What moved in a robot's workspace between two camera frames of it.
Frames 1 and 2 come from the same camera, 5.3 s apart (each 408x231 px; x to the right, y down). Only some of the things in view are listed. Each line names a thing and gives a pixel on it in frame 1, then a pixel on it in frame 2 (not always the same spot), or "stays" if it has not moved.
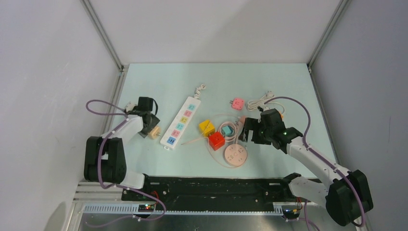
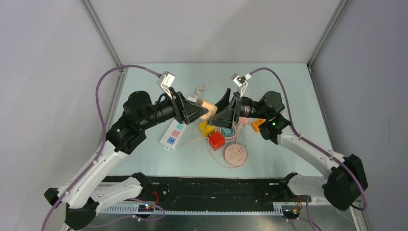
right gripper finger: (251, 124) → (224, 101)
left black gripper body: (151, 115) → (179, 115)
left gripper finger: (154, 121) → (192, 111)
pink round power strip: (235, 155) stays
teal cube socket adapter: (227, 130) stays
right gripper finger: (246, 135) → (224, 118)
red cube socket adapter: (217, 140) stays
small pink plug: (241, 121) stays
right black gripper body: (263, 138) → (237, 102)
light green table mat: (203, 109) stays
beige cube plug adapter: (155, 133) → (212, 109)
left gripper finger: (144, 132) → (187, 120)
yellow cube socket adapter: (206, 128) stays
